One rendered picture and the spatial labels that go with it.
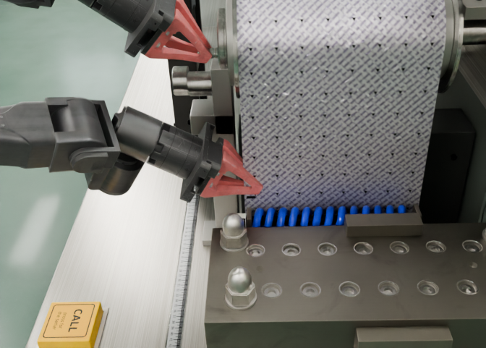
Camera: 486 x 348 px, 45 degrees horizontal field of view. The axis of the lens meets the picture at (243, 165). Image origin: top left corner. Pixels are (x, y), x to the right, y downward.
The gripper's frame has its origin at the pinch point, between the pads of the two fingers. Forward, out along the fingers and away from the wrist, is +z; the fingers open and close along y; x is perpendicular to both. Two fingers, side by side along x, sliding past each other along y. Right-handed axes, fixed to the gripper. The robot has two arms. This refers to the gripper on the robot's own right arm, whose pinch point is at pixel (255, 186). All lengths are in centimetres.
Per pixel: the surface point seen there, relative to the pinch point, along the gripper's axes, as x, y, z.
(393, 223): 7.0, 6.1, 15.9
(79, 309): -24.6, 8.0, -14.1
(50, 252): -133, -106, -17
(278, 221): -1.4, 3.5, 4.1
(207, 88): 6.2, -7.9, -10.6
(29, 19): -180, -371, -97
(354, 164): 9.2, 0.3, 9.4
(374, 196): 6.3, 0.3, 14.8
